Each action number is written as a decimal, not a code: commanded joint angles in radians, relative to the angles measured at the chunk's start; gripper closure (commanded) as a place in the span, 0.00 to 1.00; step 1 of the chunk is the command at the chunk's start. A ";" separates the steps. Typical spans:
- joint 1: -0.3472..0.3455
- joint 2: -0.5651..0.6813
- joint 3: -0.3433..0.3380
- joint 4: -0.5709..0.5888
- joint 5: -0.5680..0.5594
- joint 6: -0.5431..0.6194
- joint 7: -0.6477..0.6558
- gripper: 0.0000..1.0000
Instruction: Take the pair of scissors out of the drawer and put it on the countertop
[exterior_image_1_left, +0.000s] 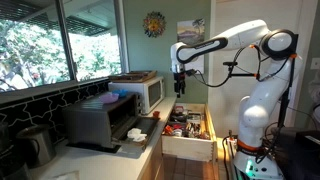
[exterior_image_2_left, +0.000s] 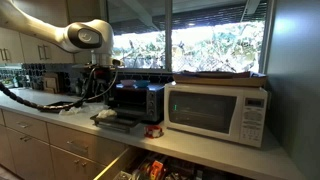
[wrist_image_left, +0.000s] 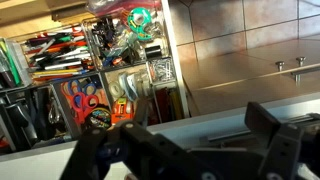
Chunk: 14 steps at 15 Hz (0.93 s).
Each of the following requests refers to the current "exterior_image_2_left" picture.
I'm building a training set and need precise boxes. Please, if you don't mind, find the wooden cutting board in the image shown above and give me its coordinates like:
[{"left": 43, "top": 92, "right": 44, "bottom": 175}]
[{"left": 42, "top": 74, "right": 61, "bottom": 94}]

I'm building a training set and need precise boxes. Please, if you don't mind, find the large kitchen window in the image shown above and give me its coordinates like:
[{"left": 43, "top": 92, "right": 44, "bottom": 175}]
[{"left": 106, "top": 0, "right": 269, "bottom": 74}]

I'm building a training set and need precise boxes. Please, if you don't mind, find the small red white can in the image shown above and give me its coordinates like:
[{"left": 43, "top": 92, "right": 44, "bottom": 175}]
[{"left": 144, "top": 124, "right": 164, "bottom": 139}]

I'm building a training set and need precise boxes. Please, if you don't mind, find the crumpled clear plastic wrap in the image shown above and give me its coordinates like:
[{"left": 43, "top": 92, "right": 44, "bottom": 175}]
[{"left": 58, "top": 103, "right": 101, "bottom": 116}]

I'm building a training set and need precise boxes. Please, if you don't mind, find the wide beige drawer front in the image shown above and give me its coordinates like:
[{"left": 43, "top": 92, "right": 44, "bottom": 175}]
[{"left": 46, "top": 122, "right": 128, "bottom": 167}]

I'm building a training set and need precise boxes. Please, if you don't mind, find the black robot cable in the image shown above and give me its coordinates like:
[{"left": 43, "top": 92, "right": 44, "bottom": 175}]
[{"left": 0, "top": 66, "right": 119, "bottom": 113}]

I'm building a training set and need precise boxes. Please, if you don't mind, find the pink bowl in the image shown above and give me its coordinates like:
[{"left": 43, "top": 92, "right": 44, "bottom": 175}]
[{"left": 119, "top": 79, "right": 137, "bottom": 88}]

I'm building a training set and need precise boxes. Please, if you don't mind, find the narrow beige drawer front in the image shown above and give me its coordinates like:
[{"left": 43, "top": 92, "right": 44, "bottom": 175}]
[{"left": 2, "top": 109, "right": 50, "bottom": 144}]

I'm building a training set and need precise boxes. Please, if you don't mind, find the white microwave oven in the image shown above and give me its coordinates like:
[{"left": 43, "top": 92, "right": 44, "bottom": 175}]
[{"left": 163, "top": 81, "right": 269, "bottom": 149}]

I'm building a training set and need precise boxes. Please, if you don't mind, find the beige lower cabinet door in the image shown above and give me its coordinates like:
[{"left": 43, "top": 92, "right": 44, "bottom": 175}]
[
  {"left": 49, "top": 145, "right": 106, "bottom": 180},
  {"left": 5, "top": 128, "right": 56, "bottom": 180}
]

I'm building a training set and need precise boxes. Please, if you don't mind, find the beige upper cabinet door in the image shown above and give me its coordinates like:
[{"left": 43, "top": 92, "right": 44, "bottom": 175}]
[
  {"left": 0, "top": 27, "right": 25, "bottom": 64},
  {"left": 19, "top": 32, "right": 75, "bottom": 64}
]

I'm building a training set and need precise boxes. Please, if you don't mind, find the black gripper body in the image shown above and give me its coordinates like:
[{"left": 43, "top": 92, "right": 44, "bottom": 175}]
[{"left": 94, "top": 66, "right": 116, "bottom": 98}]

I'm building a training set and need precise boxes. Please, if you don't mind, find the crumpled white paper towel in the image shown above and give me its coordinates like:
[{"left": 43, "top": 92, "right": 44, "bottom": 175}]
[{"left": 96, "top": 108, "right": 118, "bottom": 120}]

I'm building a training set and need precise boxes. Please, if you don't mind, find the flat wooden tray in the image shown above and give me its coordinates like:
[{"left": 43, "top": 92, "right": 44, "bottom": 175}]
[{"left": 172, "top": 70, "right": 268, "bottom": 88}]

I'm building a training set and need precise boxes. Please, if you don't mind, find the open wooden drawer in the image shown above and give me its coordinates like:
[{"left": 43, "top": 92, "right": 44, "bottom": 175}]
[{"left": 93, "top": 146, "right": 254, "bottom": 180}]

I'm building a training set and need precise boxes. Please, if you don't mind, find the blue bowl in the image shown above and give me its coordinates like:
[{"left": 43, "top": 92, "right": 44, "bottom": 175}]
[{"left": 134, "top": 79, "right": 151, "bottom": 89}]

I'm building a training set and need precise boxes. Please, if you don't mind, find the beige cabinet door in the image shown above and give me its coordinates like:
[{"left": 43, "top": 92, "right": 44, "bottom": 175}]
[
  {"left": 49, "top": 145, "right": 106, "bottom": 180},
  {"left": 5, "top": 128, "right": 56, "bottom": 180},
  {"left": 0, "top": 27, "right": 25, "bottom": 64},
  {"left": 19, "top": 32, "right": 75, "bottom": 64}
]

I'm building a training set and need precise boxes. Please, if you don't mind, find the black toaster oven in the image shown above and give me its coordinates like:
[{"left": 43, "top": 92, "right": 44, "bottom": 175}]
[{"left": 89, "top": 83, "right": 165, "bottom": 134}]

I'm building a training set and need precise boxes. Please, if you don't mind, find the black baking tray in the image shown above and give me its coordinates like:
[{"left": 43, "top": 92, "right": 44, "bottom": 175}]
[{"left": 37, "top": 100, "right": 84, "bottom": 114}]

